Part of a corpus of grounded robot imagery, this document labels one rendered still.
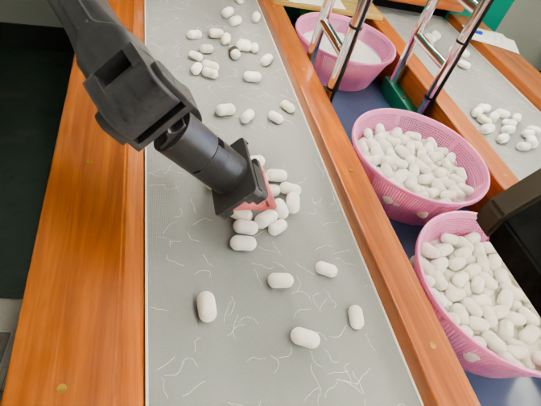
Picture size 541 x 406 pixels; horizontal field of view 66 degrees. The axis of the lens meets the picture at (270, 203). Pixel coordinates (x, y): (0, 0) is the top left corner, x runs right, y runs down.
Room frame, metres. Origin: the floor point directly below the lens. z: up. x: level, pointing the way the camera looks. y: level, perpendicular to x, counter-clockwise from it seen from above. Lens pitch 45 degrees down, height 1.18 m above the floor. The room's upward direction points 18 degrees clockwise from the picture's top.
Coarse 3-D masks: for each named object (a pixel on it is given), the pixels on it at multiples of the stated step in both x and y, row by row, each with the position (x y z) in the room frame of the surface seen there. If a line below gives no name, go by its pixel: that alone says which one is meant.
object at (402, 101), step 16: (432, 0) 1.02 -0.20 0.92; (464, 0) 0.93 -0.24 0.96; (480, 0) 0.89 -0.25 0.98; (480, 16) 0.88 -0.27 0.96; (416, 32) 1.02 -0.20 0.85; (464, 32) 0.89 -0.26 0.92; (432, 48) 0.95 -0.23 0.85; (464, 48) 0.88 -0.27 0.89; (400, 64) 1.02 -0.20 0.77; (448, 64) 0.88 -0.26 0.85; (384, 80) 1.04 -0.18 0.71; (384, 96) 1.01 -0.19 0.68; (400, 96) 0.96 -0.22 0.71; (432, 96) 0.88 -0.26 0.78; (416, 112) 0.89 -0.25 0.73
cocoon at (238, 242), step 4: (236, 236) 0.35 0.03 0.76; (240, 236) 0.35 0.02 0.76; (244, 236) 0.35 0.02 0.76; (248, 236) 0.35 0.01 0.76; (232, 240) 0.34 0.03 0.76; (236, 240) 0.34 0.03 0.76; (240, 240) 0.34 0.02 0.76; (244, 240) 0.34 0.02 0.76; (248, 240) 0.35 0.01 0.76; (252, 240) 0.35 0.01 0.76; (232, 244) 0.34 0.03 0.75; (236, 244) 0.34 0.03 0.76; (240, 244) 0.34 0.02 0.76; (244, 244) 0.34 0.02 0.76; (248, 244) 0.34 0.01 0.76; (252, 244) 0.34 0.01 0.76; (256, 244) 0.35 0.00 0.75; (236, 248) 0.34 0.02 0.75; (240, 248) 0.34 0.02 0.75; (244, 248) 0.34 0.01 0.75; (248, 248) 0.34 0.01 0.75; (252, 248) 0.34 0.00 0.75
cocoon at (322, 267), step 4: (316, 264) 0.35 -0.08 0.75; (320, 264) 0.35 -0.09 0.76; (324, 264) 0.35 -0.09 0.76; (328, 264) 0.35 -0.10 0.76; (316, 268) 0.35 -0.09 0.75; (320, 268) 0.34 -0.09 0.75; (324, 268) 0.35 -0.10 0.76; (328, 268) 0.35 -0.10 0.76; (332, 268) 0.35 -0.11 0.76; (336, 268) 0.35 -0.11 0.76; (320, 272) 0.34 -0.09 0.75; (324, 272) 0.34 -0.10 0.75; (328, 272) 0.34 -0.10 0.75; (332, 272) 0.34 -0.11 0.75; (336, 272) 0.35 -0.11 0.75; (328, 276) 0.34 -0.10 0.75; (332, 276) 0.34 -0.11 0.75
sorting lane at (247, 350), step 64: (192, 0) 1.05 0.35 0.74; (256, 0) 1.18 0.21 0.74; (192, 64) 0.76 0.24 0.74; (256, 64) 0.84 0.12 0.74; (256, 128) 0.62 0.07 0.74; (192, 192) 0.42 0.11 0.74; (320, 192) 0.51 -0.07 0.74; (192, 256) 0.31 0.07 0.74; (256, 256) 0.34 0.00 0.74; (320, 256) 0.38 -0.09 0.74; (192, 320) 0.23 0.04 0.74; (256, 320) 0.25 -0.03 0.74; (320, 320) 0.28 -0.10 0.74; (384, 320) 0.31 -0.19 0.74; (192, 384) 0.16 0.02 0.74; (256, 384) 0.18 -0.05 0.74; (320, 384) 0.20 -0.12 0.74; (384, 384) 0.23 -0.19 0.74
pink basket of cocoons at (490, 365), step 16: (432, 224) 0.49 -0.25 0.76; (448, 224) 0.52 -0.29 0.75; (464, 224) 0.53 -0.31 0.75; (432, 240) 0.50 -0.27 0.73; (416, 256) 0.41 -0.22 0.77; (416, 272) 0.40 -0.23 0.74; (432, 304) 0.35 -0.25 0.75; (448, 320) 0.32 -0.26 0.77; (448, 336) 0.32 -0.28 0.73; (464, 336) 0.31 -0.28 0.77; (464, 352) 0.31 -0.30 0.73; (480, 352) 0.30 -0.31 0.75; (464, 368) 0.32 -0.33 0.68; (480, 368) 0.31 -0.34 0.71; (496, 368) 0.30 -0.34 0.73; (512, 368) 0.28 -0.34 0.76; (528, 368) 0.29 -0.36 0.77
